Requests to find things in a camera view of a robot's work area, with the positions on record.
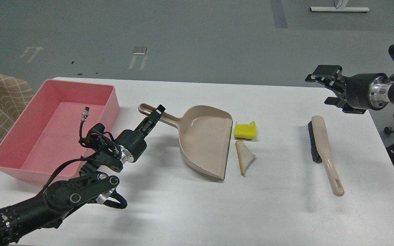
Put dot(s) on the beige hand brush black bristles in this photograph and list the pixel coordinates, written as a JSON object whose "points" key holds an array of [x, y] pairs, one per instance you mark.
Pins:
{"points": [[321, 152]]}

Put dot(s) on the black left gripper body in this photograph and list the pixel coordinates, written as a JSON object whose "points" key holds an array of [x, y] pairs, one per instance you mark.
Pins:
{"points": [[134, 143]]}

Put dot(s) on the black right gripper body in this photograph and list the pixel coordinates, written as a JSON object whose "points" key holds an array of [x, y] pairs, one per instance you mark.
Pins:
{"points": [[366, 91]]}

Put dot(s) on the pink plastic bin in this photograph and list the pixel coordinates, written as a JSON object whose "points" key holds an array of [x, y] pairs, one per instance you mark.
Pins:
{"points": [[47, 132]]}

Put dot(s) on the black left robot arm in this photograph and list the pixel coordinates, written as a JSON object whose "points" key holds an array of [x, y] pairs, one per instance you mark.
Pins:
{"points": [[78, 182]]}

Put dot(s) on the beige plastic dustpan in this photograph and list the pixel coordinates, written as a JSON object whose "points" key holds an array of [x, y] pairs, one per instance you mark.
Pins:
{"points": [[204, 138]]}

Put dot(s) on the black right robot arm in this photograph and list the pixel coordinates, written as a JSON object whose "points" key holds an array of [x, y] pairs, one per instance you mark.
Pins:
{"points": [[389, 91]]}

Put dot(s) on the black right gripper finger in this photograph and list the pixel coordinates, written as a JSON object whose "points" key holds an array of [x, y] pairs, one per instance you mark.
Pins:
{"points": [[329, 76], [345, 107]]}

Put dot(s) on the triangular bread slice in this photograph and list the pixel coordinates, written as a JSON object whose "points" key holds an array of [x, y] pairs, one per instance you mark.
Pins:
{"points": [[245, 156]]}

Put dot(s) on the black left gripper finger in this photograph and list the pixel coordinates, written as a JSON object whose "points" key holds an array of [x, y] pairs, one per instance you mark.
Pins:
{"points": [[144, 128], [157, 113]]}

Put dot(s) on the white table leg base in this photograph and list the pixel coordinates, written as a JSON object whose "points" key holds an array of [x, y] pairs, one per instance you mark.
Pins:
{"points": [[340, 6]]}

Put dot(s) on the yellow sponge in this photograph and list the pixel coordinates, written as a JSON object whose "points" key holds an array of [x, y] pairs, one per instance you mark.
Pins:
{"points": [[245, 131]]}

